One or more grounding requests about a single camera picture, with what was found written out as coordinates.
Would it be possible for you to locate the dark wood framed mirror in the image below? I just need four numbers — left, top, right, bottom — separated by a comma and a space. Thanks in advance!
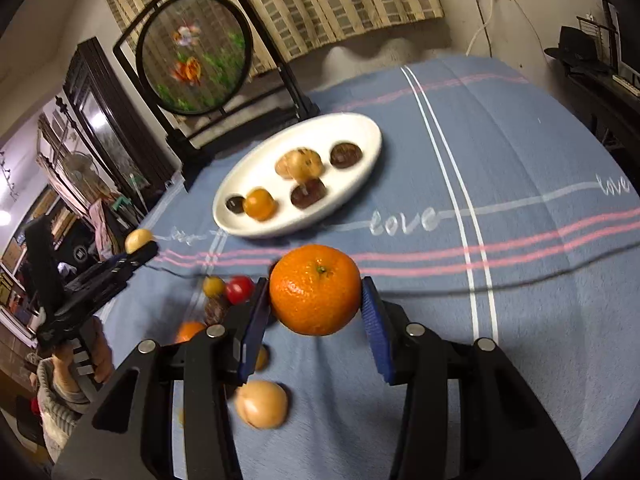
62, 37, 183, 201

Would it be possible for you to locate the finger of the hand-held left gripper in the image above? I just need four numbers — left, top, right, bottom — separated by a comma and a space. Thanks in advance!
92, 242, 160, 286
60, 270, 132, 321

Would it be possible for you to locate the white cable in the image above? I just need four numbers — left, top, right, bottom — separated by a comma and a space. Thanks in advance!
465, 0, 496, 56

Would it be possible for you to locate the white oval plate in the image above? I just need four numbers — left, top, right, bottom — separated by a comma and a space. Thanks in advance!
212, 112, 383, 238

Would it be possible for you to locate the cluttered storage shelf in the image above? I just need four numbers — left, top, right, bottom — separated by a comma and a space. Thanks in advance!
0, 180, 66, 321

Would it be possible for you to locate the white standing fan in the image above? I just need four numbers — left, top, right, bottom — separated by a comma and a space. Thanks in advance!
62, 152, 98, 188

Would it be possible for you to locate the pink cloth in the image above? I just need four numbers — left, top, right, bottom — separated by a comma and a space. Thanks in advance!
90, 197, 118, 261

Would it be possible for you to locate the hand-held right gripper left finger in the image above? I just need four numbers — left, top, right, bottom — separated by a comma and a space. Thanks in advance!
52, 276, 273, 480

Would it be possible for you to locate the round goldfish screen black frame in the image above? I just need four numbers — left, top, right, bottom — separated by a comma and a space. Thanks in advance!
112, 0, 321, 191

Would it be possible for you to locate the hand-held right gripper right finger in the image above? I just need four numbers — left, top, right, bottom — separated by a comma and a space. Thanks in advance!
359, 276, 581, 480

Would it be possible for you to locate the blue plaid tablecloth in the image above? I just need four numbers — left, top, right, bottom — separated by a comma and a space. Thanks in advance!
95, 55, 640, 480

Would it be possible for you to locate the large mandarin orange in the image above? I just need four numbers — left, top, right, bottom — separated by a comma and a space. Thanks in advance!
269, 244, 362, 337

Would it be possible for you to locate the cream pepino melon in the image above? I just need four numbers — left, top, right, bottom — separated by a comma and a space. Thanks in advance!
276, 147, 323, 181
235, 380, 289, 429

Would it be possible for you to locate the orange yellow tomato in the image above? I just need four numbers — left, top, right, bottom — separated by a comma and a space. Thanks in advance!
245, 187, 277, 222

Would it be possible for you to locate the red cherry tomato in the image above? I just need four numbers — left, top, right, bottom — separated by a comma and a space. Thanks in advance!
225, 276, 256, 305

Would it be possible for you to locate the large dark water chestnut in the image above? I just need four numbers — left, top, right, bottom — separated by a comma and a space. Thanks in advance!
330, 142, 363, 168

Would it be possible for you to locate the beige checked curtain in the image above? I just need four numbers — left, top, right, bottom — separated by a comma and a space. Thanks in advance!
92, 0, 446, 78

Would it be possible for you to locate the person's left forearm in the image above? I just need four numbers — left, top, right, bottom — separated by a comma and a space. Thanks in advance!
30, 357, 91, 461

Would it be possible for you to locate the person's left hand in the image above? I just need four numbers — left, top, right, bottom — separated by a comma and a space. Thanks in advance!
50, 320, 115, 396

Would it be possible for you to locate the black hat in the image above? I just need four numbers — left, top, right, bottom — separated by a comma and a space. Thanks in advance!
544, 25, 613, 73

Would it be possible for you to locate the black desk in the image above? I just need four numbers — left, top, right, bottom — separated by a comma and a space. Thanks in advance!
565, 60, 640, 161

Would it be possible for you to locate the small mandarin orange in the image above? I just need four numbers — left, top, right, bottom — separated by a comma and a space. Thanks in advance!
175, 321, 207, 345

